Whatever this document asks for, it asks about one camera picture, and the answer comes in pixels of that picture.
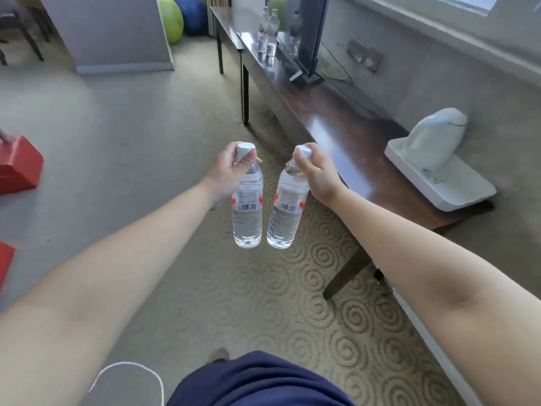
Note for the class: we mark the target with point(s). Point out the long dark wooden table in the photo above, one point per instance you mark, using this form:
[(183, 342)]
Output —
[(338, 122)]

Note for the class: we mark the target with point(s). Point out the person's right forearm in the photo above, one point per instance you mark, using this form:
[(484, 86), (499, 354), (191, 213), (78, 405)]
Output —
[(431, 270)]

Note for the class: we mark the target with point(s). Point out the navy blue shorts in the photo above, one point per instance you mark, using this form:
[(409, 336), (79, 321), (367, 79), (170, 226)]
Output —
[(258, 382)]

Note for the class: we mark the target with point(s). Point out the person's right hand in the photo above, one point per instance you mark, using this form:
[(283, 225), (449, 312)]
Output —
[(320, 177)]

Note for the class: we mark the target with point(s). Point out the white electric kettle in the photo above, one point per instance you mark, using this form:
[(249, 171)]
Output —
[(435, 139)]

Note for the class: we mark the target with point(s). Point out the grey shoe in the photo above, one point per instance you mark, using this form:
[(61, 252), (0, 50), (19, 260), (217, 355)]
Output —
[(219, 355)]

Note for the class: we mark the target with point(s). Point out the metal wall socket plate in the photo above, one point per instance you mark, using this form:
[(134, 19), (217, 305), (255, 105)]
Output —
[(365, 54)]

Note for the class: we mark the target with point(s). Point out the blue exercise ball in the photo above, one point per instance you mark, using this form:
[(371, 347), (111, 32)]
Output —
[(192, 14)]

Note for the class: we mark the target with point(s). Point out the white rectangular tray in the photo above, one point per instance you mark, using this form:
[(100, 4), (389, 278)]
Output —
[(456, 185)]

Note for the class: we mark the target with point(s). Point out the white skirting board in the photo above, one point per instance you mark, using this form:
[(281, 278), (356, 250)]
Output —
[(427, 334)]

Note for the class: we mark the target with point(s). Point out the green exercise ball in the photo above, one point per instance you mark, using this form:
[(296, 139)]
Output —
[(171, 18)]

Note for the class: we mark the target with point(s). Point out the person's left thumb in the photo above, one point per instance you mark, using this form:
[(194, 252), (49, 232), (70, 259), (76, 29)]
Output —
[(241, 164)]

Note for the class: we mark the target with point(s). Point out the red cardboard box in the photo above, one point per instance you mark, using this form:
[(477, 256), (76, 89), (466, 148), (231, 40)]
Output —
[(5, 262), (19, 166)]

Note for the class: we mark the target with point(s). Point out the clear plastic water bottle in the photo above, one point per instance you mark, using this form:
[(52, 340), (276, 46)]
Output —
[(263, 31), (272, 33), (247, 215), (285, 215)]

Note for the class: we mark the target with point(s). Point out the dark wooden chair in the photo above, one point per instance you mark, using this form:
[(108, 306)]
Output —
[(21, 21)]

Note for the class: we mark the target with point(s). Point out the person's left forearm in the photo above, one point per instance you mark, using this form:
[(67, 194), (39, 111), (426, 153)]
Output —
[(105, 283)]

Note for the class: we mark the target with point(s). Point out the black flat screen television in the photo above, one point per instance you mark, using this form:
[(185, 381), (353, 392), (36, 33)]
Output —
[(310, 33)]

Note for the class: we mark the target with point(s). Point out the person's right thumb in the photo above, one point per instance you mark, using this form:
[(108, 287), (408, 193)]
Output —
[(302, 159)]

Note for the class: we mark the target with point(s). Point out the person's left hand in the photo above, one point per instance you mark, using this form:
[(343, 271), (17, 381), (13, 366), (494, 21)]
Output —
[(219, 173)]

